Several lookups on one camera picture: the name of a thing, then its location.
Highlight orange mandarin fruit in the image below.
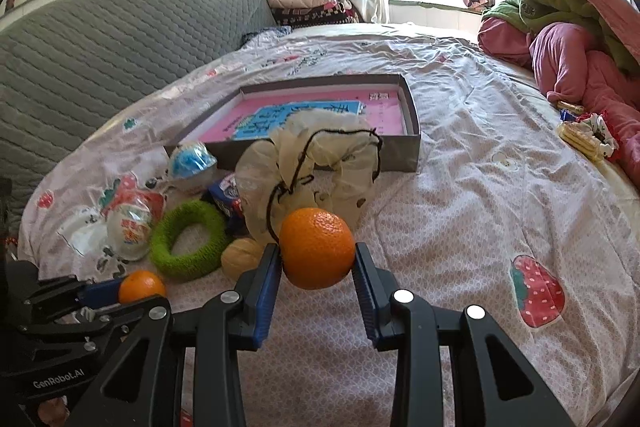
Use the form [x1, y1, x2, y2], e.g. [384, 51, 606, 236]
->
[279, 208, 356, 291]

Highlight cream sheer scrunchie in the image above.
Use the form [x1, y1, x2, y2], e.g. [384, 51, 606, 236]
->
[234, 126, 383, 245]

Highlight beige walnut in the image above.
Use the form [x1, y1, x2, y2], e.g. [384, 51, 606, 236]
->
[221, 237, 262, 281]

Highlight blue snack packet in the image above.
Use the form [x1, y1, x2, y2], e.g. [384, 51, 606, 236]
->
[201, 173, 244, 220]

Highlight blue white packaged ball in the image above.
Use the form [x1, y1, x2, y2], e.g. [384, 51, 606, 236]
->
[168, 141, 217, 193]

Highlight pink strawberry bed sheet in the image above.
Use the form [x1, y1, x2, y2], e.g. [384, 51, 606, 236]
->
[18, 26, 639, 426]

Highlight pink blue book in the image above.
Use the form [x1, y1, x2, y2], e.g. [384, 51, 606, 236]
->
[188, 86, 409, 143]

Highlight grey shallow cardboard box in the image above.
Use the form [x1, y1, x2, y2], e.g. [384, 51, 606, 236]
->
[165, 74, 420, 172]

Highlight grey quilted headboard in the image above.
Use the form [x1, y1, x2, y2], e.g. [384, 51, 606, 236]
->
[1, 0, 274, 234]

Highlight yellow snack packets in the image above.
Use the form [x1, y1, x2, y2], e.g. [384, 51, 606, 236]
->
[555, 102, 620, 162]

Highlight pink crumpled quilt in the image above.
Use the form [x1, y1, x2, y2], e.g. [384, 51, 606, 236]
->
[477, 1, 639, 182]

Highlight folded blankets stack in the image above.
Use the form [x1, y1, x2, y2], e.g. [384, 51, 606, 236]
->
[267, 0, 364, 28]

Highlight patterned cushion on sill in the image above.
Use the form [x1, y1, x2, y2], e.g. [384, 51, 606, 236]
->
[463, 0, 496, 13]

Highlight green blanket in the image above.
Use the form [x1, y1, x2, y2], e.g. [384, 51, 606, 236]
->
[483, 0, 639, 75]

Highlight green knitted ring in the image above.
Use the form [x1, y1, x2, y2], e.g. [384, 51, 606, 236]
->
[148, 198, 230, 283]

